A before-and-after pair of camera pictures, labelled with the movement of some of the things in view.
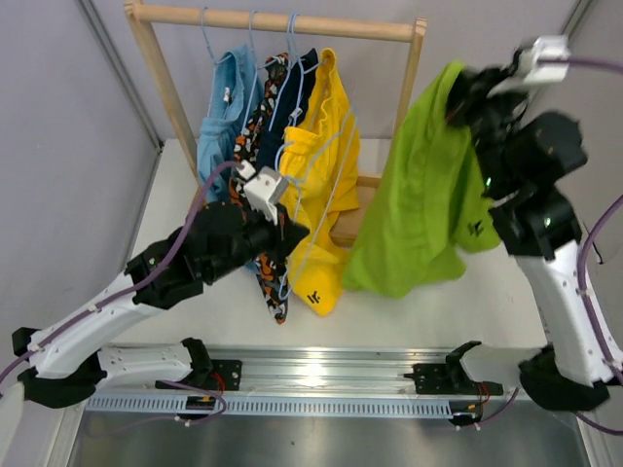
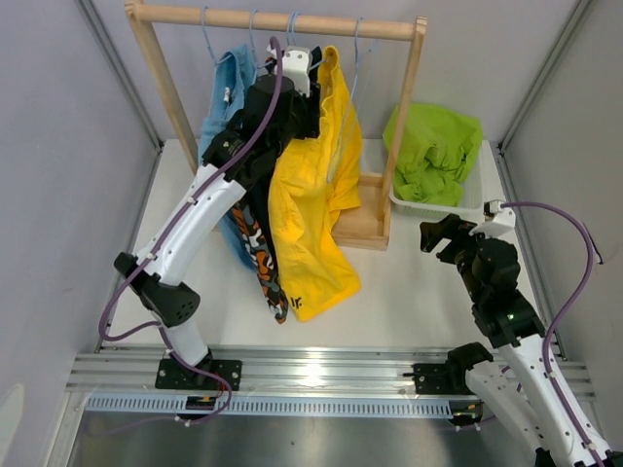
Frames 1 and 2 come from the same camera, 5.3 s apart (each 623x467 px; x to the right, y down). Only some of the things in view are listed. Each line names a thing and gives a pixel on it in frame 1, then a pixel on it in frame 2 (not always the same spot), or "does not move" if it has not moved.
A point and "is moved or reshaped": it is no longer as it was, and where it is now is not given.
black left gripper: (285, 236) to (310, 108)
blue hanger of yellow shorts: (287, 290) to (317, 64)
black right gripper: (470, 89) to (432, 233)
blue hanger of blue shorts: (206, 40) does not move
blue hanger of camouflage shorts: (256, 69) does not move
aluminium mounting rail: (292, 380) does not move
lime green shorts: (429, 206) is moved or reshaped
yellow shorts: (319, 156) is moved or reshaped
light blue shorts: (235, 89) does not move
